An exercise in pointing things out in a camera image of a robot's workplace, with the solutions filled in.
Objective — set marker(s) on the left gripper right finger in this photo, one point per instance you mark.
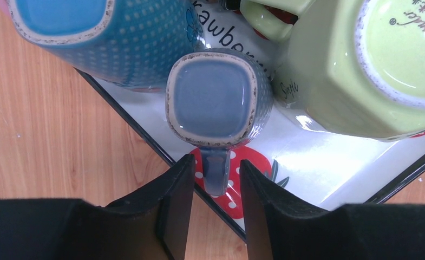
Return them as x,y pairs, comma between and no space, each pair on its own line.
279,225

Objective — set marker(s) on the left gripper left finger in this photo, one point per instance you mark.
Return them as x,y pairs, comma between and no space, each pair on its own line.
150,223

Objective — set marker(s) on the grey-blue small mug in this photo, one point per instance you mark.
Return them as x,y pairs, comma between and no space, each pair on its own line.
217,99

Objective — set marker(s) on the yellow-green faceted mug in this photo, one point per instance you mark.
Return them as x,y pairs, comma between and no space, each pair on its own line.
353,67

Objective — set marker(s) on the blue dotted mug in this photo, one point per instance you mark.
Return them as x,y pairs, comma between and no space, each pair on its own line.
132,44

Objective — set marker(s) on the strawberry print white tray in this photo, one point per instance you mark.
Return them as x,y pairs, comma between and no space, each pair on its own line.
324,169

